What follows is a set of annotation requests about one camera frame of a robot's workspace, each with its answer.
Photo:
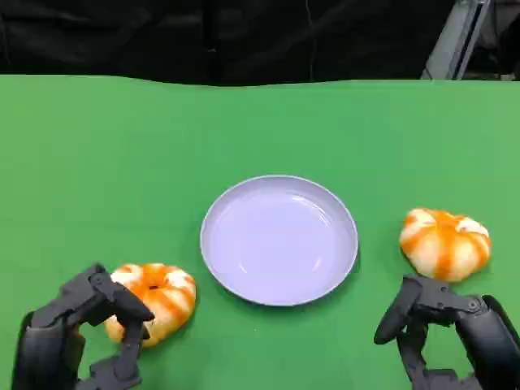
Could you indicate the orange white toy bread roll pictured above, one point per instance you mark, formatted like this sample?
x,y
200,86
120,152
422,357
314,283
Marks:
x,y
164,298
445,245

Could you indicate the grey metal frame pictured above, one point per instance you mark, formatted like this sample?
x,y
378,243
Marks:
x,y
457,40

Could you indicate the black backdrop curtain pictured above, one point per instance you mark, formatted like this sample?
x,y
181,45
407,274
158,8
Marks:
x,y
211,38

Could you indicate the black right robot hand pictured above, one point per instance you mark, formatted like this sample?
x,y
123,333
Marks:
x,y
483,337

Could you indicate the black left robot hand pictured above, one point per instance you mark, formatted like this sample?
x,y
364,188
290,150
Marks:
x,y
46,345

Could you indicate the lilac plate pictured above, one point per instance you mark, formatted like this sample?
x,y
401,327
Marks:
x,y
279,239

